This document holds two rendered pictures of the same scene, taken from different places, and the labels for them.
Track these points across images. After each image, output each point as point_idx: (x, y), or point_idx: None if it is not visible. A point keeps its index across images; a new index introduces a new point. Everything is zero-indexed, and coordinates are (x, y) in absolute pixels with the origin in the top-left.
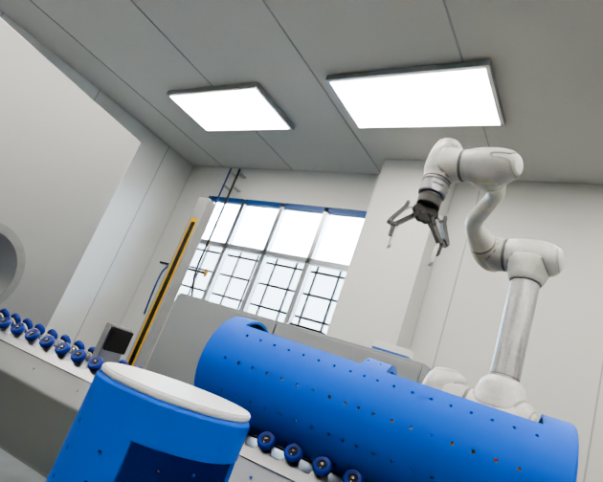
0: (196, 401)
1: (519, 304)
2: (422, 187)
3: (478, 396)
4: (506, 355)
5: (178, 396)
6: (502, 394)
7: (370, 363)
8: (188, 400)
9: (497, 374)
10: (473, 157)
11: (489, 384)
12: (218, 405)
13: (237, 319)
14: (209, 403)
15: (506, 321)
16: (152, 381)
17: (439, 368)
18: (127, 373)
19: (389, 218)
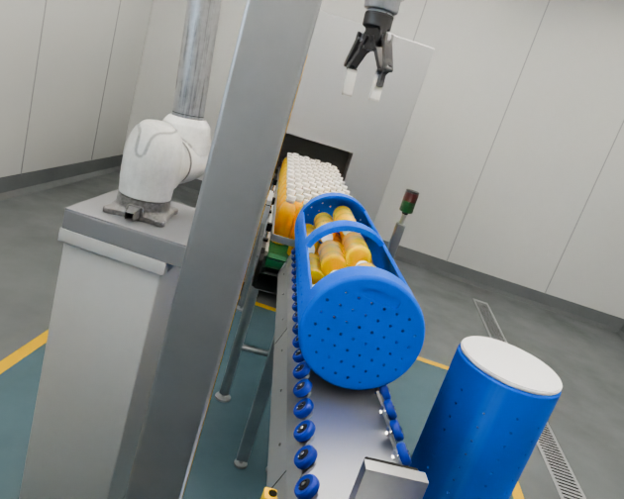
0: (520, 352)
1: (216, 33)
2: (395, 12)
3: (198, 150)
4: (206, 96)
5: (533, 357)
6: (209, 142)
7: (379, 238)
8: (529, 354)
9: (200, 119)
10: None
11: (204, 136)
12: (498, 346)
13: (408, 289)
14: (507, 349)
15: (208, 55)
16: (533, 369)
17: (171, 131)
18: (550, 378)
19: (392, 69)
